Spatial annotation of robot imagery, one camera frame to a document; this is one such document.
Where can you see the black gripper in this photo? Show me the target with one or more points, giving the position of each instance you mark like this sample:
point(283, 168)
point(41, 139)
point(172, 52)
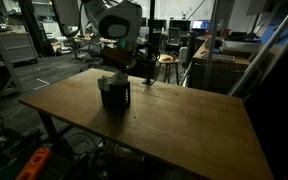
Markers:
point(127, 68)

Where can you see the white towel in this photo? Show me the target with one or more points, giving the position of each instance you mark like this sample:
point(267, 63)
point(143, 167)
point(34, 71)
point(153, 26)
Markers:
point(115, 80)

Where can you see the black mesh basket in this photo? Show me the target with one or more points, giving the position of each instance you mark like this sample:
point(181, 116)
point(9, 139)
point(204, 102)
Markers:
point(115, 98)

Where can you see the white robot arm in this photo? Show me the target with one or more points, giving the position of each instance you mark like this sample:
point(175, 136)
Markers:
point(110, 20)

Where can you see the black vertical pole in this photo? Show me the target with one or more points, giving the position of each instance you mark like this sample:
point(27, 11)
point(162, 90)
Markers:
point(151, 40)

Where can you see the round wooden stool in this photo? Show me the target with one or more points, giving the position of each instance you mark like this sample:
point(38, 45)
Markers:
point(167, 60)

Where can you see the black office chair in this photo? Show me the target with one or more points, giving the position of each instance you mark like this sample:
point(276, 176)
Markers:
point(160, 41)

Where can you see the black computer monitor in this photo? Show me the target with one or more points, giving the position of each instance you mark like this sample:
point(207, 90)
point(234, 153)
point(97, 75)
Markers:
point(161, 24)
point(180, 24)

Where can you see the grey mesh office chair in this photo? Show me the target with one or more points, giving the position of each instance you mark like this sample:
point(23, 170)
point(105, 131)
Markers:
point(174, 36)

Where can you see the white computer case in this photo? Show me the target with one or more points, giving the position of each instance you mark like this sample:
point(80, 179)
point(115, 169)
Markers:
point(183, 53)

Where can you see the small drone model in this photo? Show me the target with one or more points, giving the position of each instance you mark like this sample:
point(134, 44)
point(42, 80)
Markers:
point(184, 15)

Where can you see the monitor with blue screen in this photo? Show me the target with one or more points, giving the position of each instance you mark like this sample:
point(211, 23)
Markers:
point(201, 24)

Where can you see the wooden workbench with drawers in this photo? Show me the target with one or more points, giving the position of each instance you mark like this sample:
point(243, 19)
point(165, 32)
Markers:
point(217, 78)

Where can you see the small blue object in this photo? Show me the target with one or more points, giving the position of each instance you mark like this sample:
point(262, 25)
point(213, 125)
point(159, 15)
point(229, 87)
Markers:
point(216, 51)

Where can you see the white keyboard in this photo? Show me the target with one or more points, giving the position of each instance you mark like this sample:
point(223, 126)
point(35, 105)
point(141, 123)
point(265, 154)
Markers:
point(219, 57)

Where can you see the black table leg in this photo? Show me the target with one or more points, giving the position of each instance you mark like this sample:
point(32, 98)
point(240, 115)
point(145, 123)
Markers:
point(49, 126)

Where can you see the grey cabinet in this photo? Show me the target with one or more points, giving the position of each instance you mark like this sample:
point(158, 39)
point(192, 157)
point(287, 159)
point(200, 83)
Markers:
point(17, 46)

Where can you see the black equipment case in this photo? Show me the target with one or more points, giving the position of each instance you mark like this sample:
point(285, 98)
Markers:
point(14, 140)

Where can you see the silver metal tripod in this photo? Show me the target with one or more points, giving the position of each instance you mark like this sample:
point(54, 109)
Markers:
point(265, 50)

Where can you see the blue panel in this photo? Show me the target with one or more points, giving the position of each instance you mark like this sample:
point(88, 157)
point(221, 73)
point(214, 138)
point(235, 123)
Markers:
point(269, 33)

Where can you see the dark green case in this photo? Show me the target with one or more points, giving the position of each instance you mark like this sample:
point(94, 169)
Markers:
point(4, 170)

